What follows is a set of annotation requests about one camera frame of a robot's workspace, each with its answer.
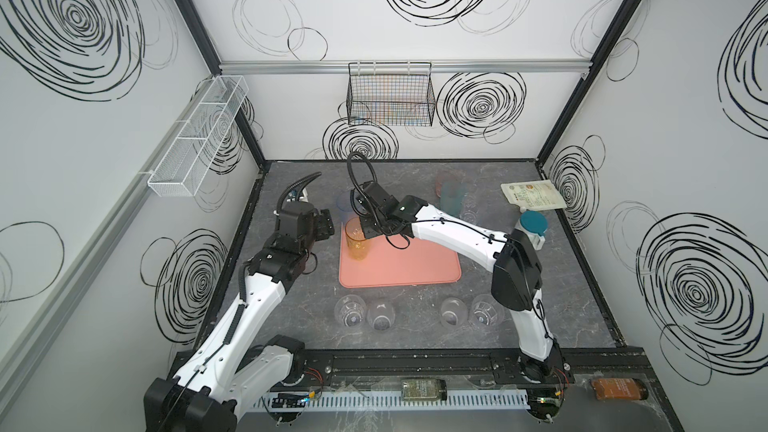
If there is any yellow plastic cup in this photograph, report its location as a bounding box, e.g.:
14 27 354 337
344 217 370 261

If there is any pink plastic tray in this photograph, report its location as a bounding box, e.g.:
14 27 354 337
339 228 462 289

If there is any teal plastic cup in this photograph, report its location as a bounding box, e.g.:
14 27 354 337
440 183 466 217

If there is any clear cup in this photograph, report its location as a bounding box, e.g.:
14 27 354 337
469 294 505 329
439 297 468 329
334 294 367 327
367 299 396 332

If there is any blue plastic cup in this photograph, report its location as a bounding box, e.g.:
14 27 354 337
336 190 356 224

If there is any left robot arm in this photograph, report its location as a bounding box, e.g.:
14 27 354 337
143 201 334 431

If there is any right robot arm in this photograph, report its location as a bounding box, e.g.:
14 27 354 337
349 181 559 383

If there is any pink tinted glass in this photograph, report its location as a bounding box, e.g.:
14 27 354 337
435 171 461 197

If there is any clear glass right front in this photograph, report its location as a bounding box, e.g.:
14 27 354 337
460 194 480 225

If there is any clear glass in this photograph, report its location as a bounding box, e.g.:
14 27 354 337
462 176 485 196
460 194 480 225

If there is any clear glass right back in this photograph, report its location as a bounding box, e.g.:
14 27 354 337
462 176 485 196

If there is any white jar teal lid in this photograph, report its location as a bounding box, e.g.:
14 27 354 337
515 210 549 251

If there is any green bottle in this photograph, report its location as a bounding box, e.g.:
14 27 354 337
401 378 448 402

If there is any orange bottle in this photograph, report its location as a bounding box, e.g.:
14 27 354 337
590 377 649 401

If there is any black wire basket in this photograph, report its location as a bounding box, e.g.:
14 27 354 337
345 61 437 127

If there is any white mesh wall shelf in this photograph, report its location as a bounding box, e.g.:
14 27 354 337
147 75 249 198

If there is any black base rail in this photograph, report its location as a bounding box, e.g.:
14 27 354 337
272 347 650 387

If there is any white slotted cable duct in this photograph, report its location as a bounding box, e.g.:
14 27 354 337
250 389 530 413

